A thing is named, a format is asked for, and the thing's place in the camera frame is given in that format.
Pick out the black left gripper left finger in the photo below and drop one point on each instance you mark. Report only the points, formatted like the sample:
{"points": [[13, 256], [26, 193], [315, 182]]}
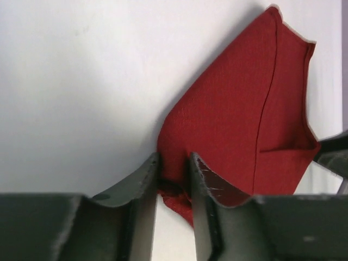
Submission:
{"points": [[116, 224]]}

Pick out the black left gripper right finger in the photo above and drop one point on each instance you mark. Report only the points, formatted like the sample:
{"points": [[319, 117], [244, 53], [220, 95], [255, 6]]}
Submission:
{"points": [[230, 224]]}

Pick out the red cloth napkin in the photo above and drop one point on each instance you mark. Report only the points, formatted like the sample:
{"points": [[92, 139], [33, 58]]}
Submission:
{"points": [[245, 116]]}

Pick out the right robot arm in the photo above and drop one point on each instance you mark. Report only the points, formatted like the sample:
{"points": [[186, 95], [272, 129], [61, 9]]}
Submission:
{"points": [[332, 155]]}

